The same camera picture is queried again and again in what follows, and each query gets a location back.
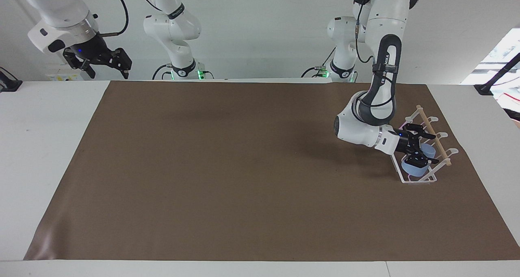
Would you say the black stand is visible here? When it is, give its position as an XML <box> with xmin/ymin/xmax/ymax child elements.
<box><xmin>0</xmin><ymin>67</ymin><xmax>23</xmax><ymax>93</ymax></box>
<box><xmin>474</xmin><ymin>52</ymin><xmax>520</xmax><ymax>96</ymax></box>

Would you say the light blue cup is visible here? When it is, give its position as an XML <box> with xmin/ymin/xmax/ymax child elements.
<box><xmin>401</xmin><ymin>143</ymin><xmax>437</xmax><ymax>177</ymax></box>

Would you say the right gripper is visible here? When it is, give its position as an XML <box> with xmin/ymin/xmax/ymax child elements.
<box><xmin>63</xmin><ymin>32</ymin><xmax>133</xmax><ymax>80</ymax></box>

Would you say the black cable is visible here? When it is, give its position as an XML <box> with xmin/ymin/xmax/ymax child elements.
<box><xmin>301</xmin><ymin>47</ymin><xmax>338</xmax><ymax>78</ymax></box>
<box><xmin>152</xmin><ymin>63</ymin><xmax>175</xmax><ymax>81</ymax></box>
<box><xmin>100</xmin><ymin>0</ymin><xmax>130</xmax><ymax>38</ymax></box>
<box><xmin>354</xmin><ymin>0</ymin><xmax>398</xmax><ymax>109</ymax></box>

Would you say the white wire dish rack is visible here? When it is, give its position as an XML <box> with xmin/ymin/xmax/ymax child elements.
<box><xmin>389</xmin><ymin>104</ymin><xmax>459</xmax><ymax>184</ymax></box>

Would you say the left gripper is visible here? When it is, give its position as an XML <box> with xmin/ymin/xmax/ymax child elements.
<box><xmin>392</xmin><ymin>123</ymin><xmax>440</xmax><ymax>172</ymax></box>

